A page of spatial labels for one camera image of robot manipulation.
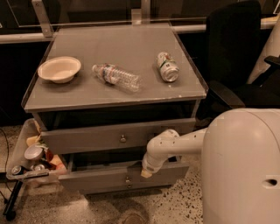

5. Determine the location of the grey drawer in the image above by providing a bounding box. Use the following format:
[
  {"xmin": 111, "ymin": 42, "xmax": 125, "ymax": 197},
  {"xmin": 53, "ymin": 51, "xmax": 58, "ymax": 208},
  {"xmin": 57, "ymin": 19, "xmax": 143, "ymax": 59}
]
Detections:
[
  {"xmin": 59, "ymin": 147, "xmax": 188, "ymax": 194},
  {"xmin": 79, "ymin": 185, "xmax": 172, "ymax": 195},
  {"xmin": 41, "ymin": 118, "xmax": 195, "ymax": 154}
]

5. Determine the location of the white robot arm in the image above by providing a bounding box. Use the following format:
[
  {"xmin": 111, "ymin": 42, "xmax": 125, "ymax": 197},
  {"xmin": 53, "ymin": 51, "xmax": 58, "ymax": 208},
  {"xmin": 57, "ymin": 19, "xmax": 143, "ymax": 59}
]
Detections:
[{"xmin": 141, "ymin": 108, "xmax": 280, "ymax": 224}]

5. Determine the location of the grey bottom drawer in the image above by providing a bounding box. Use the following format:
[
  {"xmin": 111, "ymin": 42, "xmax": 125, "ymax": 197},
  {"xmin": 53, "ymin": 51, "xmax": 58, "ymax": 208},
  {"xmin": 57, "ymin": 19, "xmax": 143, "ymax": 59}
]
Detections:
[{"xmin": 79, "ymin": 185, "xmax": 172, "ymax": 195}]

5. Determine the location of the grey top drawer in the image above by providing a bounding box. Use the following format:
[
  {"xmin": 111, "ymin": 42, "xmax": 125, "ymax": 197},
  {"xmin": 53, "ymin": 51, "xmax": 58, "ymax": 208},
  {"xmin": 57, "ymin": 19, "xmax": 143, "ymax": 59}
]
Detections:
[{"xmin": 41, "ymin": 118, "xmax": 195, "ymax": 154}]

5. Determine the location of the grey drawer cabinet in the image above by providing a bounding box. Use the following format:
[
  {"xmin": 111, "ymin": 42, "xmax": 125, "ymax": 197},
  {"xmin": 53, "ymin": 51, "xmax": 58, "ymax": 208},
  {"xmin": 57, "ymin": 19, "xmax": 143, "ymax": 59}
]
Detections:
[{"xmin": 21, "ymin": 23, "xmax": 209, "ymax": 195}]

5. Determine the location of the clear plastic water bottle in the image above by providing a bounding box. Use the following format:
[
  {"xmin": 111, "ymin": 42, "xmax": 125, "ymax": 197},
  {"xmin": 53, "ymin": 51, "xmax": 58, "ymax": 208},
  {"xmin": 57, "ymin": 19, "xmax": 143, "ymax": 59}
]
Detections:
[{"xmin": 92, "ymin": 63, "xmax": 140, "ymax": 92}]

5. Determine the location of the green white soda can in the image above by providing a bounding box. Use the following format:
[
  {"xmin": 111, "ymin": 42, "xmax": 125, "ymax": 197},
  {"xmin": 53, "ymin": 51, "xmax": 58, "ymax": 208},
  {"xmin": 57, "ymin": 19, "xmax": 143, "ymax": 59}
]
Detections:
[{"xmin": 157, "ymin": 52, "xmax": 179, "ymax": 82}]

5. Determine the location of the silver can in bin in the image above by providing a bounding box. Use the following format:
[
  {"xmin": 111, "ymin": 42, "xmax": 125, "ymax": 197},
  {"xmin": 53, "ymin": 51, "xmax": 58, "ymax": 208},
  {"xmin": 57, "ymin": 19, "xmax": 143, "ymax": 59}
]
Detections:
[{"xmin": 24, "ymin": 144, "xmax": 44, "ymax": 161}]

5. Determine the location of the clear plastic bin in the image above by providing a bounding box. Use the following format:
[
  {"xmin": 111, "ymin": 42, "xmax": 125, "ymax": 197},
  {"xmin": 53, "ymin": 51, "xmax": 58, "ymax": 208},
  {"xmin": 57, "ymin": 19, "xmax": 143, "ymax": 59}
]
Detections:
[{"xmin": 6, "ymin": 118, "xmax": 67, "ymax": 186}]

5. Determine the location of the small silver can lid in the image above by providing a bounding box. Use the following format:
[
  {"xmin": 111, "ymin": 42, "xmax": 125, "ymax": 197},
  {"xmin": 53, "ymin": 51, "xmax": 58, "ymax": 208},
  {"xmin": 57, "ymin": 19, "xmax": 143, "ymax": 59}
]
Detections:
[{"xmin": 11, "ymin": 165, "xmax": 23, "ymax": 175}]

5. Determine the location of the white paper bowl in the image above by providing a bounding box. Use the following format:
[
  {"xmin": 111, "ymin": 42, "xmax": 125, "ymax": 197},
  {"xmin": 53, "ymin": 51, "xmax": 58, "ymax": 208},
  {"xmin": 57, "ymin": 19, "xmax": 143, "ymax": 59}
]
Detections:
[{"xmin": 38, "ymin": 56, "xmax": 81, "ymax": 84}]

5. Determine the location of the black stand leg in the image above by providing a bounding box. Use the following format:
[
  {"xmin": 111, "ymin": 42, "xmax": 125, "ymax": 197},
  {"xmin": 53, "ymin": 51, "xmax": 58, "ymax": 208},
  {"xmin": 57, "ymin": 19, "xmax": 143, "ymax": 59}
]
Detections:
[{"xmin": 3, "ymin": 180, "xmax": 23, "ymax": 221}]

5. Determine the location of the black office chair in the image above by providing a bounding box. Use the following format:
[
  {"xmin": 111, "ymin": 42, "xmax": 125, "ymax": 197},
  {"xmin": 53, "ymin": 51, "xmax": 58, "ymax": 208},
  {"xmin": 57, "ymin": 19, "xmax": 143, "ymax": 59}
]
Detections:
[{"xmin": 196, "ymin": 0, "xmax": 280, "ymax": 123}]

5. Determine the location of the metal railing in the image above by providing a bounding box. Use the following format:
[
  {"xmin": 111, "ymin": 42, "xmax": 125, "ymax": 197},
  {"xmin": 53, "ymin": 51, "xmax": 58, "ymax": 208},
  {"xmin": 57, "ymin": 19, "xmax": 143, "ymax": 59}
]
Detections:
[{"xmin": 0, "ymin": 0, "xmax": 279, "ymax": 44}]

